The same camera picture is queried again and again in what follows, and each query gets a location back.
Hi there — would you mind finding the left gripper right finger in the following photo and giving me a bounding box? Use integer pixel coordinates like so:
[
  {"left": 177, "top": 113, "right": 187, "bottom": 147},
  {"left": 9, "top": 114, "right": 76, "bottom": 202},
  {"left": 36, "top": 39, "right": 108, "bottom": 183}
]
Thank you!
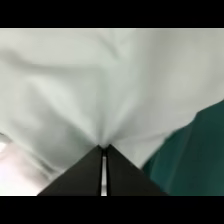
[{"left": 105, "top": 143, "right": 168, "bottom": 197}]

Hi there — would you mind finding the light grey T-shirt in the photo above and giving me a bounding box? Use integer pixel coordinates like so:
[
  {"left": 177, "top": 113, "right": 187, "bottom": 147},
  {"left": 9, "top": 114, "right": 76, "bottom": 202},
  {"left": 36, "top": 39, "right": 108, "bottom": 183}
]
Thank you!
[{"left": 0, "top": 28, "right": 224, "bottom": 181}]

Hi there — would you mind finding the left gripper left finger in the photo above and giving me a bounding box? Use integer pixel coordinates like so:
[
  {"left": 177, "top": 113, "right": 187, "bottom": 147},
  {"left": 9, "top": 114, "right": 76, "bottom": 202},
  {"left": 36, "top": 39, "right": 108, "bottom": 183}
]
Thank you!
[{"left": 37, "top": 144, "right": 104, "bottom": 197}]

